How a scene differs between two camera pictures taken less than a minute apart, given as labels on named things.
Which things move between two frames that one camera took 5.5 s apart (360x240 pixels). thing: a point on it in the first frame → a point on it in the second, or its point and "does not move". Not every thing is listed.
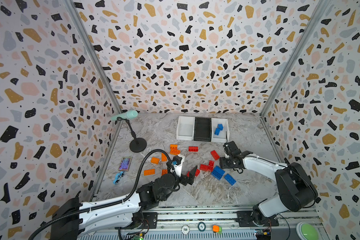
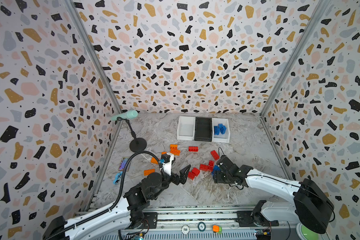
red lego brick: (194, 148) does not move
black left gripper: (186, 180) → (183, 177)
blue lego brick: (217, 131) does not move
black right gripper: (229, 155) → (221, 170)
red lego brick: (215, 155) does not move
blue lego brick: (217, 172) does not move
